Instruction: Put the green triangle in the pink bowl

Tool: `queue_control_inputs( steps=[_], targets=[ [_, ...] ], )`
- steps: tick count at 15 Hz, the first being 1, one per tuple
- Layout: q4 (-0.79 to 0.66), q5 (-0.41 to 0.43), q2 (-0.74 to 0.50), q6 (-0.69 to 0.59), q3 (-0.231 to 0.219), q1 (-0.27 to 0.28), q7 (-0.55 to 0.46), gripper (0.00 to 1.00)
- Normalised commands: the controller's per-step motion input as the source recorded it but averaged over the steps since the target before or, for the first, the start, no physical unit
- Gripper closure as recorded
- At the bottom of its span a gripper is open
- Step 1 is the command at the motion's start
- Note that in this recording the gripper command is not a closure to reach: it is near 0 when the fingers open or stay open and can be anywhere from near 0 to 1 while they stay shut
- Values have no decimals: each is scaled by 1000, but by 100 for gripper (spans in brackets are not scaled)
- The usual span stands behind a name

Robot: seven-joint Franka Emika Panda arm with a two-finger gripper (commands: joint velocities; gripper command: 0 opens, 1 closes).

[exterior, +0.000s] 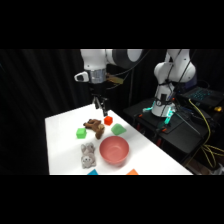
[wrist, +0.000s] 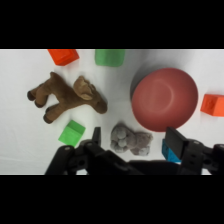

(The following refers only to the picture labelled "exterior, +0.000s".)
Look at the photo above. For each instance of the brown teddy bear plush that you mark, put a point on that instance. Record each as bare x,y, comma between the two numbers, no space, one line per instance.
96,126

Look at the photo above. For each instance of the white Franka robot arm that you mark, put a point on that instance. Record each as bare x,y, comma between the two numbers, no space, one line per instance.
96,60

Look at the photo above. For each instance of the black robot stand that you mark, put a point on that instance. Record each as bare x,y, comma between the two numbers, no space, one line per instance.
180,133

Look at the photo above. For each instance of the red cube block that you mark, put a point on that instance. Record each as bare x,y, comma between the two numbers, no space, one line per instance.
108,120

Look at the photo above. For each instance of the small yellow object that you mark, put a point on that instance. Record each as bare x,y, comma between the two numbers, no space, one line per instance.
218,109

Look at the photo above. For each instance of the grey plush animal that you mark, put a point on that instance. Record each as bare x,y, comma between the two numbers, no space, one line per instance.
88,155

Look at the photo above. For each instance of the blue block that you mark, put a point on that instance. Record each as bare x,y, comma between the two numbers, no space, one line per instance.
93,172

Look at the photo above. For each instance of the black curtain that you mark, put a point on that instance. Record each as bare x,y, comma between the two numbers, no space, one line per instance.
33,100

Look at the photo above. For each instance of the black laptop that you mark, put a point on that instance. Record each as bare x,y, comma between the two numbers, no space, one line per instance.
201,95

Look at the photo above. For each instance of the green cube block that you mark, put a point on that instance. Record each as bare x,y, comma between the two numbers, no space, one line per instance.
81,133

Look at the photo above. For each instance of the green triangle block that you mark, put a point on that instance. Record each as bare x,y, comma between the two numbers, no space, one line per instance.
118,129

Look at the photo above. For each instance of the orange block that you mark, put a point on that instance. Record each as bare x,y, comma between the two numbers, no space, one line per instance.
132,172

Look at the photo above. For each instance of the tan wrist camera mount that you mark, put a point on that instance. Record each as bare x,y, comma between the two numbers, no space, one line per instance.
115,80

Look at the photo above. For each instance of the pink bowl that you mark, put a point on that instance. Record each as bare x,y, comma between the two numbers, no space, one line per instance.
114,150

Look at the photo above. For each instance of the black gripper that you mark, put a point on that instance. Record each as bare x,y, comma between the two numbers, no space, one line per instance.
98,88

